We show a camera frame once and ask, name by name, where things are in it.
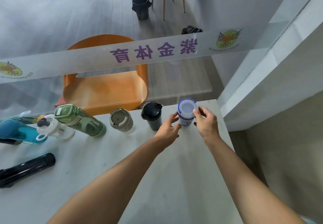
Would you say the long black bottle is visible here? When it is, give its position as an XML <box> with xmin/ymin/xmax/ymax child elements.
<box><xmin>0</xmin><ymin>153</ymin><xmax>56</xmax><ymax>189</ymax></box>

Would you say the person's left forearm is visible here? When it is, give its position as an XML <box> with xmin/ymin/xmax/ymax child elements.
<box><xmin>47</xmin><ymin>135</ymin><xmax>175</xmax><ymax>224</ymax></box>

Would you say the black bag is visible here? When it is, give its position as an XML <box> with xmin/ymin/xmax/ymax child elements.
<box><xmin>181</xmin><ymin>25</ymin><xmax>203</xmax><ymax>35</ymax></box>

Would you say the green water bottle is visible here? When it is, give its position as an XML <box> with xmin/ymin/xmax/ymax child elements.
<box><xmin>54</xmin><ymin>104</ymin><xmax>107</xmax><ymax>138</ymax></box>

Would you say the clear bottle with white lid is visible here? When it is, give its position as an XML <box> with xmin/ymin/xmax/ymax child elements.
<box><xmin>35</xmin><ymin>114</ymin><xmax>76</xmax><ymax>141</ymax></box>

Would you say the orange chair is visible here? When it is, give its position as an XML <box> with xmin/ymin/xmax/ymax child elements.
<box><xmin>62</xmin><ymin>34</ymin><xmax>149</xmax><ymax>116</ymax></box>

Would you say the beige tumbler with lid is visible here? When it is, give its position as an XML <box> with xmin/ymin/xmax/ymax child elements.
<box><xmin>109</xmin><ymin>108</ymin><xmax>136</xmax><ymax>135</ymax></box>

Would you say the person's right forearm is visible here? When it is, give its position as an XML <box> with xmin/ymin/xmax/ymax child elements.
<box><xmin>203</xmin><ymin>132</ymin><xmax>308</xmax><ymax>224</ymax></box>

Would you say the white bottle with blue lid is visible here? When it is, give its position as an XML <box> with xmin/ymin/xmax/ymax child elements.
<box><xmin>177</xmin><ymin>98</ymin><xmax>199</xmax><ymax>129</ymax></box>

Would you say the person's right hand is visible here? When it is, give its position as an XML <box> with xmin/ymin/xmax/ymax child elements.
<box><xmin>193</xmin><ymin>106</ymin><xmax>220</xmax><ymax>144</ymax></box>

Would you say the teal water bottle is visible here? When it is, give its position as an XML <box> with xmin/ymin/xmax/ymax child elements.
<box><xmin>0</xmin><ymin>119</ymin><xmax>45</xmax><ymax>145</ymax></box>

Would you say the person's left hand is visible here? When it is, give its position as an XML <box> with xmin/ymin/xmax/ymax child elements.
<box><xmin>154</xmin><ymin>112</ymin><xmax>182</xmax><ymax>147</ymax></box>

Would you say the black tumbler with lid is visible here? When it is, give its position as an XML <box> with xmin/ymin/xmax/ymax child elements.
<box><xmin>141</xmin><ymin>101</ymin><xmax>163</xmax><ymax>131</ymax></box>

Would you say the black trash bin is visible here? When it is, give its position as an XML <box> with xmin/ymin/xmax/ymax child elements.
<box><xmin>131</xmin><ymin>0</ymin><xmax>152</xmax><ymax>21</ymax></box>

